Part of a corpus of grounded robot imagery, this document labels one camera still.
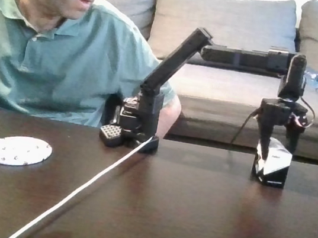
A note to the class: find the grey sofa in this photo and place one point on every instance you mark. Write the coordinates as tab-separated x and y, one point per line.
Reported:
224	104

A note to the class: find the clear plastic water bottle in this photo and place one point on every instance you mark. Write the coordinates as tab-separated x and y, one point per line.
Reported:
315	77

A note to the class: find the black perforated table clamp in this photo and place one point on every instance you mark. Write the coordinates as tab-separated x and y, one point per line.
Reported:
110	135

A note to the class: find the person in green shirt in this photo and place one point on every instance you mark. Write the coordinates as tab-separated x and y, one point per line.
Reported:
51	58

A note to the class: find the round white patterned coaster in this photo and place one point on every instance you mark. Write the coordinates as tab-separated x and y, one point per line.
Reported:
16	151

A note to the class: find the white and black servo box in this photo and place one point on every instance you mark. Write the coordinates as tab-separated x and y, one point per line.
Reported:
275	169

